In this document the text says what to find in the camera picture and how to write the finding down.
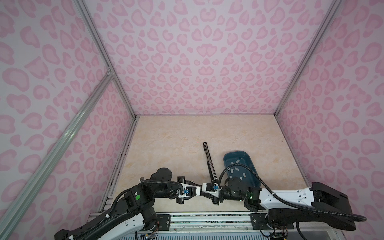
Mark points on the teal plastic tray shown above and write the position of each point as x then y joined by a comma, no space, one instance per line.
231,158

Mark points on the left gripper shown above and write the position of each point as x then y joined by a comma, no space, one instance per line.
182,180

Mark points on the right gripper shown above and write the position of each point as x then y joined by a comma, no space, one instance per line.
215,199

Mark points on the aluminium diagonal frame bar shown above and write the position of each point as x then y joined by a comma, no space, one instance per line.
21,204

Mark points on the black stapler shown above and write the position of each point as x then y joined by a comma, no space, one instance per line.
210,164

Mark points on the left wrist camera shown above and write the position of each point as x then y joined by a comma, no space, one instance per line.
190,192

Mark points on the aluminium front rail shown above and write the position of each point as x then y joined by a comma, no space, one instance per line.
236,226

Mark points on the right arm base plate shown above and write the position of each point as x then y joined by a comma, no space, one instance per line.
259,221

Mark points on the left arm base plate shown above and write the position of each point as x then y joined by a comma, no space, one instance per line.
162,223

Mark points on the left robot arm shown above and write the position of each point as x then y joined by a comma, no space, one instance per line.
133,210

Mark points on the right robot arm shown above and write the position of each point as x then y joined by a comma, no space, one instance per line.
319,203

